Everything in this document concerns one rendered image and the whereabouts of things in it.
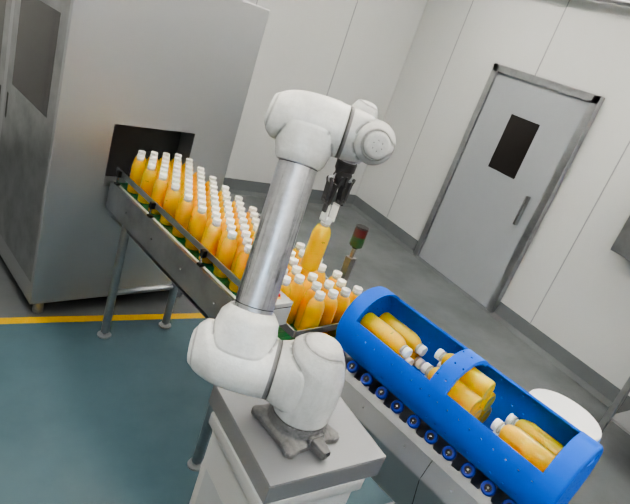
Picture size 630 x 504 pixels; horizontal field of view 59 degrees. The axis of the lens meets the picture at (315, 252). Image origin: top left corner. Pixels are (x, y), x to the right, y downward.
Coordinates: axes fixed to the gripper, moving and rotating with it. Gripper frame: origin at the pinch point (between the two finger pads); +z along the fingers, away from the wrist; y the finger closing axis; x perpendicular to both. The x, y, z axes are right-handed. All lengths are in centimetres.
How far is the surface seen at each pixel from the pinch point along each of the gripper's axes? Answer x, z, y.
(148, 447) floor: 39, 142, -22
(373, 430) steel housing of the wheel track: -53, 58, -1
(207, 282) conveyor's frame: 44, 56, -10
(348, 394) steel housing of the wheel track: -38, 55, 0
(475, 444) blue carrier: -85, 35, -1
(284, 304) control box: -7.9, 33.1, -15.5
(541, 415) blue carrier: -91, 28, 25
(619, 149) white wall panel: 35, -46, 363
